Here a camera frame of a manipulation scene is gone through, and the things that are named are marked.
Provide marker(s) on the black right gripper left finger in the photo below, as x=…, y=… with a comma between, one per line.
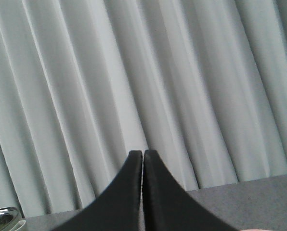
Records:
x=117, y=208

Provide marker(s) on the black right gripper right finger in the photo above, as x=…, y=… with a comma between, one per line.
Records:
x=168, y=207

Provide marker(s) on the pale green electric cooking pot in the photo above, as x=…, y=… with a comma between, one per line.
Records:
x=11, y=220

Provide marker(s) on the grey pleated curtain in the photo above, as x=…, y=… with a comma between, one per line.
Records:
x=83, y=82

